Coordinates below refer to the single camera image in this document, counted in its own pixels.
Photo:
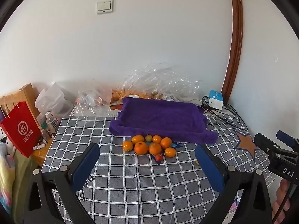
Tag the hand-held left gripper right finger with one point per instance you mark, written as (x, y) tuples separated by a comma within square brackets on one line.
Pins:
[(210, 170)]

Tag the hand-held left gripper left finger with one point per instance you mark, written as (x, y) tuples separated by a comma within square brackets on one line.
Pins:
[(86, 165)]

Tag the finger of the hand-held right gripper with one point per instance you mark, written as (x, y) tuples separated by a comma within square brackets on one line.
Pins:
[(266, 143), (287, 138)]

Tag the oval orange kumquat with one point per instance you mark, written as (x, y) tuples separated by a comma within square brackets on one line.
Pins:
[(137, 139), (170, 152)]

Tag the small round orange mandarin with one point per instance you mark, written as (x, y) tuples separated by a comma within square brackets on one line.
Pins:
[(127, 145), (157, 139)]

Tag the large orange mandarin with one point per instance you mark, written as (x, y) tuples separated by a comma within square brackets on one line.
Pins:
[(155, 148), (141, 148), (166, 142)]

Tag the yellowish green kumquat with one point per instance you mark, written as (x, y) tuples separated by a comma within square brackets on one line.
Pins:
[(148, 138)]

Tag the person's right hand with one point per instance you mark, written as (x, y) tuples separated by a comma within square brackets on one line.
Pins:
[(281, 200)]

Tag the small yellow fruit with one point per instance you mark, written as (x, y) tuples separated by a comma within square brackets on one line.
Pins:
[(197, 162)]

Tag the wooden side table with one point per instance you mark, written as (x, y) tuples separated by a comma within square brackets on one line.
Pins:
[(43, 154)]

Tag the grey checked tablecloth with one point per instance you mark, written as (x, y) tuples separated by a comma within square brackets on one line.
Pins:
[(130, 186)]

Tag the red cherry tomato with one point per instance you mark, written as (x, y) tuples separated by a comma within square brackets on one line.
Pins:
[(159, 157)]

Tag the clear plastic bottle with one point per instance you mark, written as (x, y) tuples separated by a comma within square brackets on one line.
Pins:
[(51, 123)]

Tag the blue white tissue pack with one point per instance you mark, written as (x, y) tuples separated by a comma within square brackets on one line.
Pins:
[(216, 99)]

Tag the clear plastic bag of oranges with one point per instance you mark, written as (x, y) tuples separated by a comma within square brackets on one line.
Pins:
[(95, 98)]

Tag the purple towel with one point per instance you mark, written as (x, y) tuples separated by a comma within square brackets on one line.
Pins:
[(161, 119)]

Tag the red paper bag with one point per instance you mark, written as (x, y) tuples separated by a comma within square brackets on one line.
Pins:
[(22, 130)]

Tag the white plastic bag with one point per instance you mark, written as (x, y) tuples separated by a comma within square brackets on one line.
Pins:
[(52, 100)]

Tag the pastel printed bedding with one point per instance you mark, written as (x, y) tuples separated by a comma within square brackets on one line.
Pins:
[(7, 179)]

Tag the wooden chair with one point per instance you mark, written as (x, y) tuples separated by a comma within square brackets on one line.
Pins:
[(28, 93)]

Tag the large clear labelled plastic bag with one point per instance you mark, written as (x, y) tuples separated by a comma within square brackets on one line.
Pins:
[(163, 81)]

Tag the brown wooden door frame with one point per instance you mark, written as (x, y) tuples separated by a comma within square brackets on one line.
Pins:
[(236, 39)]

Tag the white light switch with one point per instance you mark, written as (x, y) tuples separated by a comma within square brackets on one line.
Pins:
[(105, 6)]

